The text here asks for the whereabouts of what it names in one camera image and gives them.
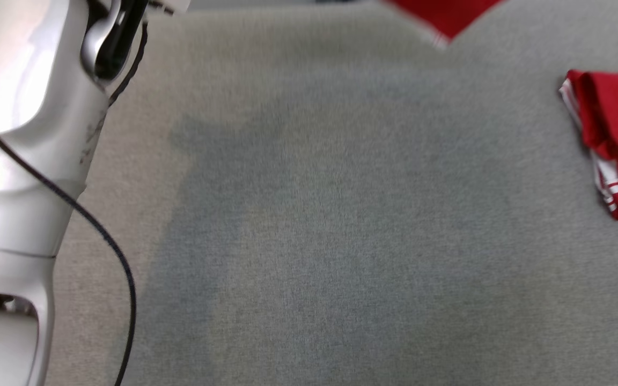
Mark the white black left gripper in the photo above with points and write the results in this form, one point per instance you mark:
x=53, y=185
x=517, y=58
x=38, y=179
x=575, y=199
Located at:
x=172, y=5

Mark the red shorts with print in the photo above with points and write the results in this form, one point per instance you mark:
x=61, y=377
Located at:
x=448, y=16

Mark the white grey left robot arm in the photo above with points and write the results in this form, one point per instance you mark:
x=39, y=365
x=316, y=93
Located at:
x=19, y=107

